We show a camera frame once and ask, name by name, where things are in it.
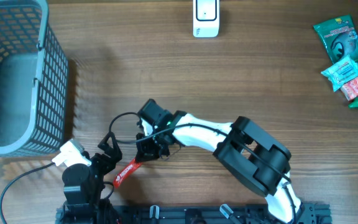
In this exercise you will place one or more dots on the grey plastic mesh basket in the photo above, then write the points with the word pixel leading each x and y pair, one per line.
pixel 33 81

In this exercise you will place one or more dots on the red Nescafe stick sachet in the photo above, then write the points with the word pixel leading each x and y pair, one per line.
pixel 126 172

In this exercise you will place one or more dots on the green 3M gloves packet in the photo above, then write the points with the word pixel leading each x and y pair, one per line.
pixel 339 37

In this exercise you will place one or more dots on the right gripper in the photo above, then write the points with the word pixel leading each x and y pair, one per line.
pixel 146 152

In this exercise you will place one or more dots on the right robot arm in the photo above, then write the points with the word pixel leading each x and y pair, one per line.
pixel 253 156

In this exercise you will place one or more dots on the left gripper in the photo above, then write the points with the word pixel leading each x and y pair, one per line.
pixel 115 153

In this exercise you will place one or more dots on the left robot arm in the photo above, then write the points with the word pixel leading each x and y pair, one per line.
pixel 84 182

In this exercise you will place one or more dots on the red white small packet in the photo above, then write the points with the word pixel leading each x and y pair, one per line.
pixel 350 89

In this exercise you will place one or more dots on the white barcode scanner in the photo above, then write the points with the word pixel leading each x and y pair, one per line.
pixel 206 18

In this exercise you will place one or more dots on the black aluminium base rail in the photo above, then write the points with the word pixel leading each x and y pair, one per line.
pixel 249 214

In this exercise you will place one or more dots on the pale teal tissue packet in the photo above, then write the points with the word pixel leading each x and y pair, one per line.
pixel 341 72

